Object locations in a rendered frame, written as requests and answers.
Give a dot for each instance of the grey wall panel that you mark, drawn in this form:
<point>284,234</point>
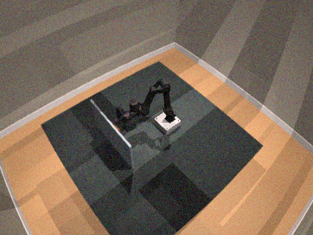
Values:
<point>113,135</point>

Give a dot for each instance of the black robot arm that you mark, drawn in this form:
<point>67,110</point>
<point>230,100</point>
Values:
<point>136,108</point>

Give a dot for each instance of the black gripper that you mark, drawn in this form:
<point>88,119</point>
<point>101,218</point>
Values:
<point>122,118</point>

